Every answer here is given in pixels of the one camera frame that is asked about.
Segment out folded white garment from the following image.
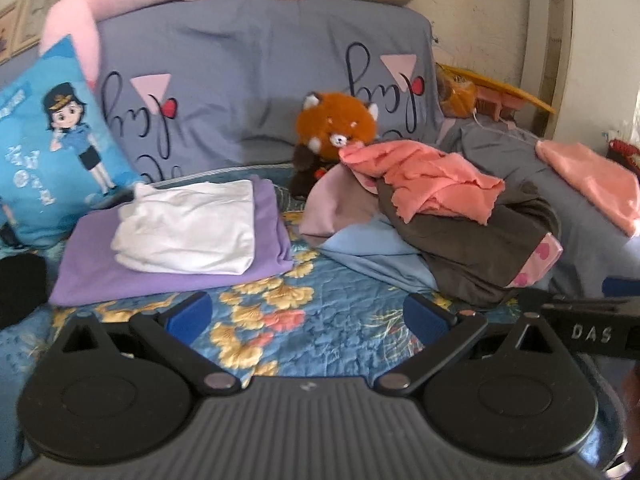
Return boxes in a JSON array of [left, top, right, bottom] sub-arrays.
[[111, 180, 255, 275]]

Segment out pink fleece towel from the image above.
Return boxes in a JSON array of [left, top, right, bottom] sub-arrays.
[[340, 140, 506, 226]]

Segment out pale pink garment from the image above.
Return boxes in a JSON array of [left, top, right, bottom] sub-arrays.
[[298, 165, 380, 238]]

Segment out orange plastic bag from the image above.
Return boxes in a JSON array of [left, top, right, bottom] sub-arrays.
[[436, 64, 477, 118]]

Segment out yellow pink plastic rack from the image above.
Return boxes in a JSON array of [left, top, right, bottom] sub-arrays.
[[440, 64, 556, 120]]

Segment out black garment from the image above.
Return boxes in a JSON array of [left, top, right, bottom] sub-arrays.
[[0, 252, 48, 330]]

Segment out blue floral quilt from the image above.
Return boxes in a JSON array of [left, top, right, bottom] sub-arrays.
[[0, 164, 626, 470]]

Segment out folded purple garment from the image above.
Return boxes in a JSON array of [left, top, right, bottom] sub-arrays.
[[50, 177, 292, 307]]

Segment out dark grey garment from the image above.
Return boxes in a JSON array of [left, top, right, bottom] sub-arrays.
[[376, 180, 563, 307]]

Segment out red panda plush toy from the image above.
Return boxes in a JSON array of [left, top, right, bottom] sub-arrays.
[[288, 92, 378, 200]]

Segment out grey-blue printed duvet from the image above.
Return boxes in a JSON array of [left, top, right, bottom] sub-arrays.
[[94, 0, 639, 297]]

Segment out light blue garment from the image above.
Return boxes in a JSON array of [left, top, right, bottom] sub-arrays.
[[318, 214, 437, 292]]

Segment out framed picture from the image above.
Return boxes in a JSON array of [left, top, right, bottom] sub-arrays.
[[0, 0, 54, 64]]

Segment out blue cartoon police pillow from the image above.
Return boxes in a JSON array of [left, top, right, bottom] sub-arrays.
[[1, 38, 141, 247]]

